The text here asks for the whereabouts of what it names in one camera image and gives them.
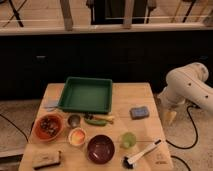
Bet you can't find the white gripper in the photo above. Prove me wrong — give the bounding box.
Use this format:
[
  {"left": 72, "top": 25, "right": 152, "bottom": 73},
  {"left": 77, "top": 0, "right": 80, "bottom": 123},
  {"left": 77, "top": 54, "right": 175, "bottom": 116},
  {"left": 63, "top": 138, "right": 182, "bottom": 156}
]
[{"left": 158, "top": 87, "right": 185, "bottom": 125}]

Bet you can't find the black cable left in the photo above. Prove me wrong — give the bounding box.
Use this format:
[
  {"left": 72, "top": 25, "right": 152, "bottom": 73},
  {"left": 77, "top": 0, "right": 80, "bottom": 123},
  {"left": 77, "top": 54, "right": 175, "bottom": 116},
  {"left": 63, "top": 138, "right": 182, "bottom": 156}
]
[{"left": 0, "top": 113, "right": 30, "bottom": 143}]

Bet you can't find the tan black sponge block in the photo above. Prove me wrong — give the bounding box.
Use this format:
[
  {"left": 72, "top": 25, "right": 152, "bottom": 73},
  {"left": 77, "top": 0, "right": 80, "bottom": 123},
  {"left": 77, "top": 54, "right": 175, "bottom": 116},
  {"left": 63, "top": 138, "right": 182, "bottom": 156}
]
[{"left": 32, "top": 151, "right": 61, "bottom": 170}]

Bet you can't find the black white brush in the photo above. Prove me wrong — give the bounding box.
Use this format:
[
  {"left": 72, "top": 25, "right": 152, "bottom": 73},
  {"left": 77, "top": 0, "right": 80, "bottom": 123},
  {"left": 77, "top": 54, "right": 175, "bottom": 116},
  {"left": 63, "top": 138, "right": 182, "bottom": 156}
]
[{"left": 122, "top": 139, "right": 161, "bottom": 169}]

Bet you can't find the wooden handled tool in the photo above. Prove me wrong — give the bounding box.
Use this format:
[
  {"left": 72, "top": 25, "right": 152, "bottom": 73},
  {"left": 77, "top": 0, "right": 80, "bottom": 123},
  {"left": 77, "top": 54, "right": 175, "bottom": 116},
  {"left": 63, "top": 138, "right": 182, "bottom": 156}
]
[{"left": 85, "top": 115, "right": 114, "bottom": 123}]

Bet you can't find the orange bowl with nuts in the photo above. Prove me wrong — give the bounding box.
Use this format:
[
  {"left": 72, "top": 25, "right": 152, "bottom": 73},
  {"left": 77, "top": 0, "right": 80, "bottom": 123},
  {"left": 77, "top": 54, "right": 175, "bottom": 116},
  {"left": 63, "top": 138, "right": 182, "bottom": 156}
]
[{"left": 33, "top": 114, "right": 64, "bottom": 142}]

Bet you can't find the wooden table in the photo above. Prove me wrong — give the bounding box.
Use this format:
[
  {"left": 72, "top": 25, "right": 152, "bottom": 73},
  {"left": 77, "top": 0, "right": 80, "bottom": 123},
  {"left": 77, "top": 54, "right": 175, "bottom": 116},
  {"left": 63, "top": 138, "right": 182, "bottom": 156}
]
[{"left": 18, "top": 83, "right": 173, "bottom": 171}]

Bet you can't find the black power cable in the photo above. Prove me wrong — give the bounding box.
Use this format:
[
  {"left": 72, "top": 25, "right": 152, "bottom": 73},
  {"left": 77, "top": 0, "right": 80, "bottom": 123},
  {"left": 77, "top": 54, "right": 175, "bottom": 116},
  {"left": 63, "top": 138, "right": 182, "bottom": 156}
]
[{"left": 165, "top": 105, "right": 200, "bottom": 171}]

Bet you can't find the small white bowl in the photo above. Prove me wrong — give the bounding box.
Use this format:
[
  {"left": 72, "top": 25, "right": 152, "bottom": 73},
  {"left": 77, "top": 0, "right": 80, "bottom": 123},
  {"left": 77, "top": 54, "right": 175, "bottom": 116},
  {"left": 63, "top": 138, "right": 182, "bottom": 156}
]
[{"left": 68, "top": 128, "right": 86, "bottom": 147}]

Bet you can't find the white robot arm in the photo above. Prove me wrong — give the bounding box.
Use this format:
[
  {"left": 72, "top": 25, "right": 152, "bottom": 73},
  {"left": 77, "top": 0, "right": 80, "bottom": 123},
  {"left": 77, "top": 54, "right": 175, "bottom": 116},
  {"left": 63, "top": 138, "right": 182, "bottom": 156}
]
[{"left": 158, "top": 62, "right": 213, "bottom": 125}]

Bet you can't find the green plastic tray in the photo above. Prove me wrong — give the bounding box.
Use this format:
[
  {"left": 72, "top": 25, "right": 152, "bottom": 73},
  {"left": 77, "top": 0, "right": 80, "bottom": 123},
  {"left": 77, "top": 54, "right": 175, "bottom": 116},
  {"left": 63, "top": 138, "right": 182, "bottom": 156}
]
[{"left": 58, "top": 77, "right": 113, "bottom": 114}]

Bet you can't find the green plastic cup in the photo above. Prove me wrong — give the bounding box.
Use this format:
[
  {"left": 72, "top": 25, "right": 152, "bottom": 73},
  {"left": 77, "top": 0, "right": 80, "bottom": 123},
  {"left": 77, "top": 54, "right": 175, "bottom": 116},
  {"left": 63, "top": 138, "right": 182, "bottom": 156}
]
[{"left": 120, "top": 132, "right": 136, "bottom": 149}]

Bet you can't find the dark purple bowl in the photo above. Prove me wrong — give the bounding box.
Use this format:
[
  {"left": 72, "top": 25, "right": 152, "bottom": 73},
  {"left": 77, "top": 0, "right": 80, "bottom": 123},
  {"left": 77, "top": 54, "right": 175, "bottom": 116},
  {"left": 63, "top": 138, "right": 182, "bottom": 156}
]
[{"left": 87, "top": 135, "right": 115, "bottom": 164}]

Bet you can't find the blue sponge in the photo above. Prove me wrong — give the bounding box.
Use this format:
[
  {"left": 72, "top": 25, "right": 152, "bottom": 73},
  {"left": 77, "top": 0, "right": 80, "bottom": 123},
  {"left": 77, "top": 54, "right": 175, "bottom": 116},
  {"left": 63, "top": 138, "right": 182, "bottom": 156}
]
[{"left": 130, "top": 106, "right": 149, "bottom": 120}]

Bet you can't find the green cucumber toy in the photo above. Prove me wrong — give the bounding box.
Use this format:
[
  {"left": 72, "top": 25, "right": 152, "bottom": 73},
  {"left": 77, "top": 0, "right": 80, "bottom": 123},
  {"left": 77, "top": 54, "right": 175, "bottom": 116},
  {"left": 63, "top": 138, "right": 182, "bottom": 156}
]
[{"left": 84, "top": 118, "right": 107, "bottom": 126}]

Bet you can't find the small metal cup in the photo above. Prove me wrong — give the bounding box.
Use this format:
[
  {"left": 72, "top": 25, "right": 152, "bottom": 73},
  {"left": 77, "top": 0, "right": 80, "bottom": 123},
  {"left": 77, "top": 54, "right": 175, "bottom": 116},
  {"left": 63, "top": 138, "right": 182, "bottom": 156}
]
[{"left": 67, "top": 114, "right": 81, "bottom": 129}]

